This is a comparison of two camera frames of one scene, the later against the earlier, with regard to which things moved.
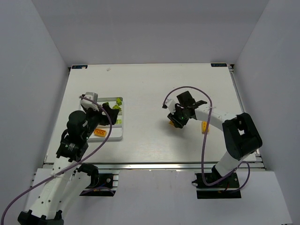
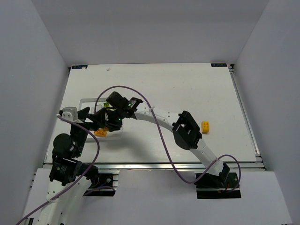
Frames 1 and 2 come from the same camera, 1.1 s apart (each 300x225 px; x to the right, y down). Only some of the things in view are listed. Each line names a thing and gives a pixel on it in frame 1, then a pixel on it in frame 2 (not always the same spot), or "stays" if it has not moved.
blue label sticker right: (219, 64) stays
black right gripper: (177, 120) to (111, 121)
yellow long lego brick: (100, 132) stays
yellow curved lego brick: (204, 126) stays
